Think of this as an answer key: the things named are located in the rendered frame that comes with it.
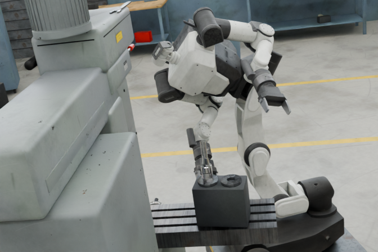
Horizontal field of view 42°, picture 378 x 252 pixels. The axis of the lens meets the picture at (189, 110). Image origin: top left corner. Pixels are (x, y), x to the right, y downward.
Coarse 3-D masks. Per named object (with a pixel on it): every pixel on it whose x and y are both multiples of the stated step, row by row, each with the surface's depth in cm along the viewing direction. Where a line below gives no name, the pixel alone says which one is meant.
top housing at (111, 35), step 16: (96, 16) 194; (112, 16) 191; (128, 16) 209; (96, 32) 170; (112, 32) 184; (128, 32) 207; (48, 48) 174; (64, 48) 173; (80, 48) 172; (96, 48) 172; (112, 48) 182; (48, 64) 176; (64, 64) 175; (80, 64) 175; (96, 64) 174; (112, 64) 182
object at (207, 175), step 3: (210, 168) 208; (201, 171) 209; (204, 171) 208; (207, 171) 208; (210, 171) 208; (204, 174) 208; (207, 174) 208; (210, 174) 209; (204, 177) 209; (207, 177) 209; (210, 177) 209; (204, 180) 210; (207, 180) 209; (210, 180) 209
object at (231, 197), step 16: (224, 176) 212; (240, 176) 213; (192, 192) 209; (208, 192) 207; (224, 192) 205; (240, 192) 204; (208, 208) 210; (224, 208) 208; (240, 208) 206; (208, 224) 213; (224, 224) 211; (240, 224) 210
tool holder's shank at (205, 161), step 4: (204, 140) 206; (200, 144) 205; (204, 144) 204; (204, 148) 205; (204, 152) 206; (204, 156) 206; (204, 160) 207; (208, 160) 208; (204, 164) 207; (208, 164) 209
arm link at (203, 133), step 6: (204, 126) 245; (192, 132) 244; (198, 132) 243; (204, 132) 242; (210, 132) 245; (192, 138) 242; (198, 138) 243; (204, 138) 244; (192, 144) 240; (198, 144) 241
